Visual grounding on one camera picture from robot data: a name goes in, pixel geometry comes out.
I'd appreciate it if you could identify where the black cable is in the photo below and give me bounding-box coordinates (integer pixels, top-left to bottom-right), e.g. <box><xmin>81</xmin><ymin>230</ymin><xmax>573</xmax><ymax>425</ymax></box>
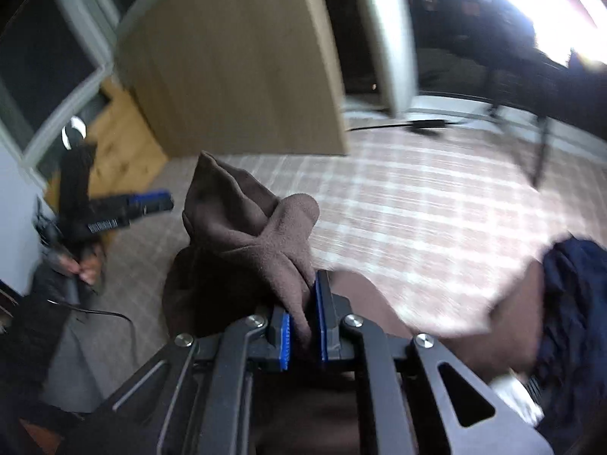
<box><xmin>45</xmin><ymin>297</ymin><xmax>141</xmax><ymax>366</ymax></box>

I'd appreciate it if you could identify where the pine wood board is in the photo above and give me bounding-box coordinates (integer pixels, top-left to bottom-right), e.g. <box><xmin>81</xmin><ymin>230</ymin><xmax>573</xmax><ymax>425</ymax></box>
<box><xmin>43</xmin><ymin>77</ymin><xmax>170</xmax><ymax>248</ymax></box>

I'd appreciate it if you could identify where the white door frame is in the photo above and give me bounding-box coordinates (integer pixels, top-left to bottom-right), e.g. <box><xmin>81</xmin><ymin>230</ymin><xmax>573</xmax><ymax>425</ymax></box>
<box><xmin>356</xmin><ymin>0</ymin><xmax>418</xmax><ymax>117</ymax></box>

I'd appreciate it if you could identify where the person's left hand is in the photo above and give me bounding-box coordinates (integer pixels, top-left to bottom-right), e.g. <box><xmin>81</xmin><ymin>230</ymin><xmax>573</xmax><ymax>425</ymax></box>
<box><xmin>45</xmin><ymin>242</ymin><xmax>106</xmax><ymax>287</ymax></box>

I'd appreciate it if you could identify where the navy blue garment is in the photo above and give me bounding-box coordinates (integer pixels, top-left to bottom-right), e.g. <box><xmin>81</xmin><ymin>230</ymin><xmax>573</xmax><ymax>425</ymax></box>
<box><xmin>532</xmin><ymin>237</ymin><xmax>606</xmax><ymax>454</ymax></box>

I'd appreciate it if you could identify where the brown fleece garment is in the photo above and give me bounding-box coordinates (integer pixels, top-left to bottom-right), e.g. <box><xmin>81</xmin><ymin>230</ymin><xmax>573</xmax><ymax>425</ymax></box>
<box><xmin>162</xmin><ymin>152</ymin><xmax>320</xmax><ymax>350</ymax></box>

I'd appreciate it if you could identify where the light wooden headboard panel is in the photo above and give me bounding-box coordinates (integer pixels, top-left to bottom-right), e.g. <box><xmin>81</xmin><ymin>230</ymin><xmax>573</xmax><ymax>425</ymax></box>
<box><xmin>115</xmin><ymin>0</ymin><xmax>348</xmax><ymax>157</ymax></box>

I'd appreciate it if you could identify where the plaid bed sheet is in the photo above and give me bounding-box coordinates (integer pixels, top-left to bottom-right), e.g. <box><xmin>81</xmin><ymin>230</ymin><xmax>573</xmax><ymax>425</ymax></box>
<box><xmin>42</xmin><ymin>129</ymin><xmax>606</xmax><ymax>412</ymax></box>

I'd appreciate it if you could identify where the white garment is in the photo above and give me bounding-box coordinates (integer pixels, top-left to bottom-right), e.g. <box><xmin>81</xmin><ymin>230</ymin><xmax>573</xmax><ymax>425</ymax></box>
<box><xmin>489</xmin><ymin>372</ymin><xmax>544</xmax><ymax>427</ymax></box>

